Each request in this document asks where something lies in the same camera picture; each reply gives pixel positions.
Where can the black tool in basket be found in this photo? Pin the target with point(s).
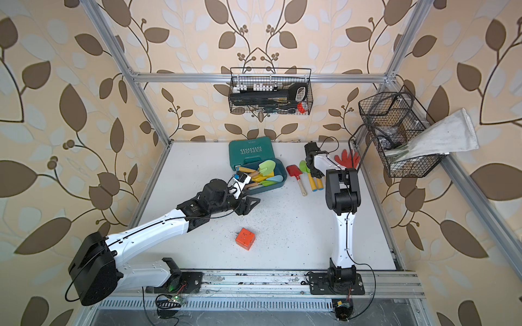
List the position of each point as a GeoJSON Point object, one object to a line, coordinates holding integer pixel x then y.
{"type": "Point", "coordinates": [264, 95]}

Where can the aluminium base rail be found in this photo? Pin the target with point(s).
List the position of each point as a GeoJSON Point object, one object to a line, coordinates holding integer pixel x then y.
{"type": "Point", "coordinates": [379, 284]}

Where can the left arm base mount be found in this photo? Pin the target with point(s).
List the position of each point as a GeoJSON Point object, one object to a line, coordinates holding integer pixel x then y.
{"type": "Point", "coordinates": [178, 282]}

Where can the wire basket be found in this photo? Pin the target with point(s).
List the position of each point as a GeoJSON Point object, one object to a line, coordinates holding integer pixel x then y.
{"type": "Point", "coordinates": [248, 76]}
{"type": "Point", "coordinates": [389, 119]}

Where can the light blue toy spatula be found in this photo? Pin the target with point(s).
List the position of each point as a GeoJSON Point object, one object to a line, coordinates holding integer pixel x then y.
{"type": "Point", "coordinates": [275, 179]}

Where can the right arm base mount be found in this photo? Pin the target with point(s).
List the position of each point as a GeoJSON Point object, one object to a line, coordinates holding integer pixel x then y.
{"type": "Point", "coordinates": [320, 285]}

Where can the pale green toy shovel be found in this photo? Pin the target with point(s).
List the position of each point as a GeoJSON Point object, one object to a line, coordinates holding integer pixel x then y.
{"type": "Point", "coordinates": [264, 168]}

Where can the green storage box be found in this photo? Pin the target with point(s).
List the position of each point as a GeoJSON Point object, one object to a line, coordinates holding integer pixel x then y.
{"type": "Point", "coordinates": [251, 153]}

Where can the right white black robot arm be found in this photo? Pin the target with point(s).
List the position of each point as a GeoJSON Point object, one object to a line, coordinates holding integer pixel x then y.
{"type": "Point", "coordinates": [343, 197]}

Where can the orange cube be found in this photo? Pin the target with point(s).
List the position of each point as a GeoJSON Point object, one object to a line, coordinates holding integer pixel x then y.
{"type": "Point", "coordinates": [245, 239]}

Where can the red rubber glove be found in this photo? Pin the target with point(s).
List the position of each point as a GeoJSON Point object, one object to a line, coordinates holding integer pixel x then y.
{"type": "Point", "coordinates": [348, 159]}

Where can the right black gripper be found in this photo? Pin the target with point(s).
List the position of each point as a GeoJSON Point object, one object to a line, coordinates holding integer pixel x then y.
{"type": "Point", "coordinates": [315, 174]}

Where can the red toy shovel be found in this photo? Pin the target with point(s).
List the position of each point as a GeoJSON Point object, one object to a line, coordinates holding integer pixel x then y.
{"type": "Point", "coordinates": [295, 172]}

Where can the back wire basket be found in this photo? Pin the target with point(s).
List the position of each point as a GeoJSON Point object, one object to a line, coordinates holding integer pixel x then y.
{"type": "Point", "coordinates": [248, 76]}

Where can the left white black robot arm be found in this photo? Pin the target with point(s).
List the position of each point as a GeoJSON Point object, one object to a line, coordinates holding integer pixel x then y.
{"type": "Point", "coordinates": [101, 265]}

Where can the white cloth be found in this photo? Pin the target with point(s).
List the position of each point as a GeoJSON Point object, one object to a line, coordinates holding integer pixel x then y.
{"type": "Point", "coordinates": [455, 133]}

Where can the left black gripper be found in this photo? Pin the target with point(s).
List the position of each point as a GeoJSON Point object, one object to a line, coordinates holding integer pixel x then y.
{"type": "Point", "coordinates": [242, 211]}

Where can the right wire basket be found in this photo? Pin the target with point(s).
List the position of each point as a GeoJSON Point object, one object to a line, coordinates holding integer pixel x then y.
{"type": "Point", "coordinates": [389, 119]}

